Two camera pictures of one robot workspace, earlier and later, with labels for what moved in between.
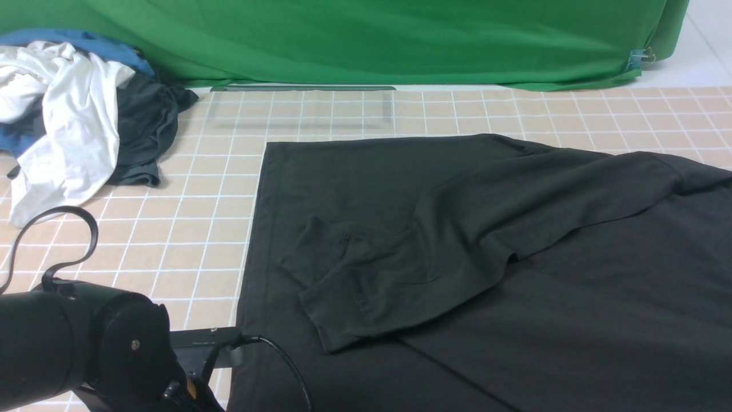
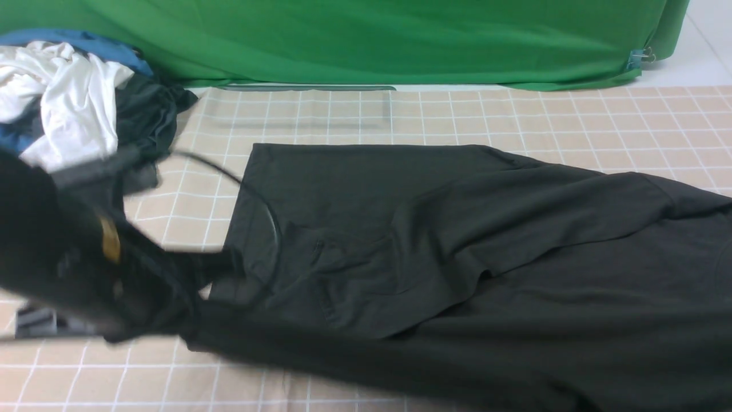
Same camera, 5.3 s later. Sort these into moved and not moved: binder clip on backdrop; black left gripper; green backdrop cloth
Moved: black left gripper
Not moved: green backdrop cloth; binder clip on backdrop
